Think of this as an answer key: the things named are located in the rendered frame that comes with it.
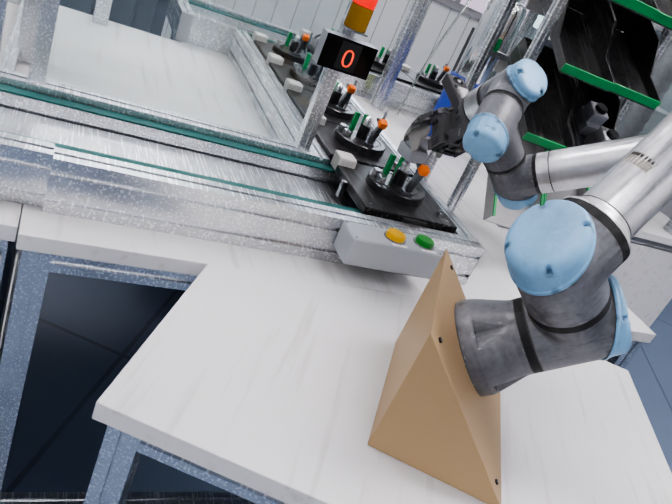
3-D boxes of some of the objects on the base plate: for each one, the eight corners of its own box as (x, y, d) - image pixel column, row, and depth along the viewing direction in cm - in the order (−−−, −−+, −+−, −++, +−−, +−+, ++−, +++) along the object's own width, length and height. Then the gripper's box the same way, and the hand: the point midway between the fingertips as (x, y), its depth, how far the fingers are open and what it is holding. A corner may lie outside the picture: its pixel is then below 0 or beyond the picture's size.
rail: (464, 285, 147) (487, 246, 142) (42, 211, 108) (54, 153, 103) (454, 271, 152) (476, 232, 147) (44, 195, 112) (55, 139, 107)
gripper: (452, 126, 122) (391, 163, 140) (501, 141, 127) (435, 175, 145) (452, 85, 124) (392, 127, 142) (500, 101, 129) (435, 139, 147)
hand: (417, 137), depth 143 cm, fingers closed on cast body, 4 cm apart
